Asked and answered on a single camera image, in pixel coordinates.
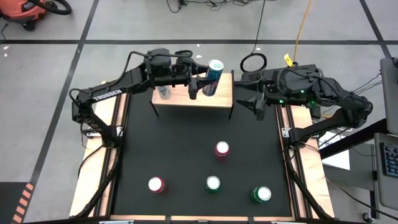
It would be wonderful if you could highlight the grey laptop with keyboard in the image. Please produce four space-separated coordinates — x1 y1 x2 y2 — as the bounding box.
374 133 398 211

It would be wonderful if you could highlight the orange extension cable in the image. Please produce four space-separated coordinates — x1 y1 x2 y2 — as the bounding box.
292 0 313 63

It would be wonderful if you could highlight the wooden shelf with black legs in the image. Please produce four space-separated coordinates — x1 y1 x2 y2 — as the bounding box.
150 70 234 121

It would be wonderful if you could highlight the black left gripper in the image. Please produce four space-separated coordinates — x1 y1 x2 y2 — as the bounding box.
174 57 218 100

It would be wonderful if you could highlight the black aluminium table frame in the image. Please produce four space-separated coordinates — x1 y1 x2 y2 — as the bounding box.
73 70 335 220

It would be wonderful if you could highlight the black coiled floor cable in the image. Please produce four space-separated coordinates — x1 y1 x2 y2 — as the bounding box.
239 0 268 73

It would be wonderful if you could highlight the black stand beam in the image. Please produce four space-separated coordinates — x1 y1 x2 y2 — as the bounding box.
318 118 398 160

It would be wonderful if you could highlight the black cable conduit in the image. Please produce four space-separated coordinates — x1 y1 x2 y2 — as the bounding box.
73 146 122 218
284 149 335 220

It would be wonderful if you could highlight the black floor cable bundle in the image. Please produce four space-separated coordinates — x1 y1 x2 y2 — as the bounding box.
167 0 280 15

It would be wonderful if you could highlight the black table mat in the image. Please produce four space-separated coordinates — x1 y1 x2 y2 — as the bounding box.
110 83 295 218

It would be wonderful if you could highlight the orange shop vacuum cleaner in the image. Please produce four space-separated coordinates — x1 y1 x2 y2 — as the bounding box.
0 0 47 32

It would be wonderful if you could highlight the red Fanta soda can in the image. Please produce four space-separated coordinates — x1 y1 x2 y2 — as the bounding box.
214 141 230 161
147 176 167 194

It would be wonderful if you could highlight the grey monitor back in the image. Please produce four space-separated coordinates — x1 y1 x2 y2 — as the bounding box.
379 57 398 134

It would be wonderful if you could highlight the white Celsius energy drink can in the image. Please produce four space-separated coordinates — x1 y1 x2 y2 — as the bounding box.
157 85 172 100

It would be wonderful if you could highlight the black vacuum hose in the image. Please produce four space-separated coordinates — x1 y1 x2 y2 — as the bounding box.
29 0 73 16

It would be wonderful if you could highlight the green Sprite soda can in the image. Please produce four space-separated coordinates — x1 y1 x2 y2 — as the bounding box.
250 185 272 205
205 175 221 193

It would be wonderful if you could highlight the blue silver Red Bull can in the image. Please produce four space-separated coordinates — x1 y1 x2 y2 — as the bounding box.
201 58 224 97

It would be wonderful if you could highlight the black orange-striped floor mat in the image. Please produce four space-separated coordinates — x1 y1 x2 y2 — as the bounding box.
0 182 35 224

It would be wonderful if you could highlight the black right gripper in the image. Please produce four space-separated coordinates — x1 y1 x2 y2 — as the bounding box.
234 71 280 122

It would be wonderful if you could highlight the white paper sheet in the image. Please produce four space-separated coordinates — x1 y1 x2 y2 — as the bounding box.
318 132 351 171

